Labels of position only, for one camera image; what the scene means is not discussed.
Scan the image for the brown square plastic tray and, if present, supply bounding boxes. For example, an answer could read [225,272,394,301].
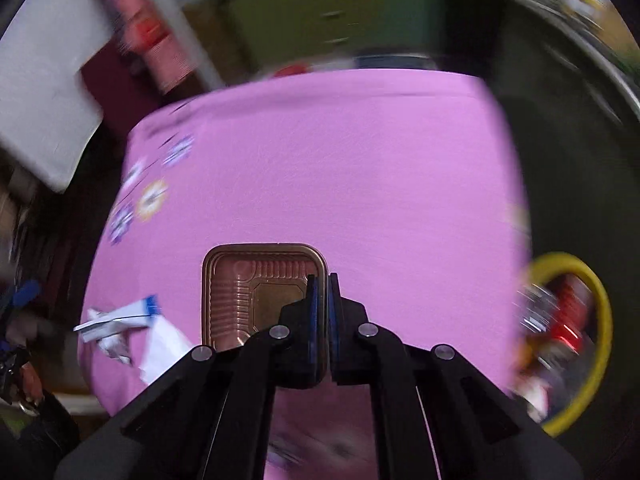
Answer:
[201,243,326,352]

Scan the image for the white paper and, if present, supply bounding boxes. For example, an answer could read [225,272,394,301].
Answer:
[139,315,193,386]

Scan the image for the white torn paper scrap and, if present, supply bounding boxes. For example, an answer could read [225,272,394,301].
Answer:
[74,295,160,365]

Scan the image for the black bin with yellow rim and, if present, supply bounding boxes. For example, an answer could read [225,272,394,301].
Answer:
[509,252,613,437]

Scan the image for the green kitchen cabinets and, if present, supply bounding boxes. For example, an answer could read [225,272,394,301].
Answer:
[222,0,444,67]

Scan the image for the pink floral tablecloth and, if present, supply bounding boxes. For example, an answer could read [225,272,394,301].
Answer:
[56,70,534,479]

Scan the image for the white curtain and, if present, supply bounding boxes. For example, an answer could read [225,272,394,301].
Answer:
[1,0,112,192]

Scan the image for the pink apron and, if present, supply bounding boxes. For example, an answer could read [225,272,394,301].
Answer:
[103,0,193,94]

